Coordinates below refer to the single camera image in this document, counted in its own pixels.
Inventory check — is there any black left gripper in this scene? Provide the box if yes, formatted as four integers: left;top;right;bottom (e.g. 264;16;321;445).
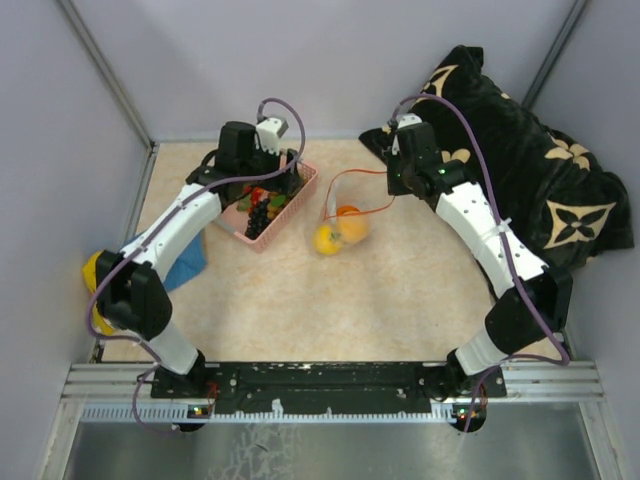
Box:
240;137;303;196

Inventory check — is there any pink plastic basket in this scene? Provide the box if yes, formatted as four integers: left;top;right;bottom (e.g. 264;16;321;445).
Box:
214;161;319;253

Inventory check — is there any clear zip top bag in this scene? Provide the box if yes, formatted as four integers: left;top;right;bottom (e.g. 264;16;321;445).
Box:
311;168;395;256

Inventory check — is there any dark grape bunch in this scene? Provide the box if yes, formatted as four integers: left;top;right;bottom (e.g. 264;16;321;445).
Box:
244;199;271;240

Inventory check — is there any orange peach fruit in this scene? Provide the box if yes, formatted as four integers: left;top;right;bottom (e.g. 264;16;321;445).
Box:
337;214;371;244

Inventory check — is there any yellow lemon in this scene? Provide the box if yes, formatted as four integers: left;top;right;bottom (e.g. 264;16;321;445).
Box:
312;224;343;256

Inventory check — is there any brown longan bunch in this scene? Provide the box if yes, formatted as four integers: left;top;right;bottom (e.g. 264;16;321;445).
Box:
267;195;289;221

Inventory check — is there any red orange tangerine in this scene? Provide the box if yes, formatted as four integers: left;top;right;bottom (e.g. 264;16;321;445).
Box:
336;205;360;217

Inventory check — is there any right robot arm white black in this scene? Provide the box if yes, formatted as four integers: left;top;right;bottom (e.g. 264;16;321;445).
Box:
385;114;573;400

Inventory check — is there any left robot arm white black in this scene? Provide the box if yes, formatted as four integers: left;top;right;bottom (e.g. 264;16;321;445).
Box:
95;117;298;397

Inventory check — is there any red cherry tomato sprig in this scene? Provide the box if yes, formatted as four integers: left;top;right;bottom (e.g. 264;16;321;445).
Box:
236;186;270;214

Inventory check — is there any blue cloth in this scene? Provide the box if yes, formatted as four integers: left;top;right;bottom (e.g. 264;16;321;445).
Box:
117;232;209;294

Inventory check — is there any black floral pillow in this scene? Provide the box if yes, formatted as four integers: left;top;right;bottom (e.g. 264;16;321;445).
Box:
358;45;635;274

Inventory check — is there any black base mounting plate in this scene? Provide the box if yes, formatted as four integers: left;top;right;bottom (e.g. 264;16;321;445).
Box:
151;362;480;413

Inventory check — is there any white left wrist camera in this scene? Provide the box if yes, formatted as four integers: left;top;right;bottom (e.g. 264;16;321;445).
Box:
255;117;288;155

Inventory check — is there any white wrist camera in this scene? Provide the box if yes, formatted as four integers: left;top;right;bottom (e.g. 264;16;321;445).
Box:
255;117;288;155
388;113;423;131

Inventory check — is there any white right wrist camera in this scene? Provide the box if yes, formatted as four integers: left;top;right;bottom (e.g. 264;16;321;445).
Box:
388;113;423;131

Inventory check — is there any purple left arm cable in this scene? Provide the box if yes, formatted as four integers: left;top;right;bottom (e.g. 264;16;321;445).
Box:
87;97;307;436

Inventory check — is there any aluminium frame rail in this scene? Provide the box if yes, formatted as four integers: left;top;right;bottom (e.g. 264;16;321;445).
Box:
62;361;604;402

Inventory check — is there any white slotted cable duct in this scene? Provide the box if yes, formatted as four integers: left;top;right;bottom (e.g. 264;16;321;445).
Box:
80;400;468;425

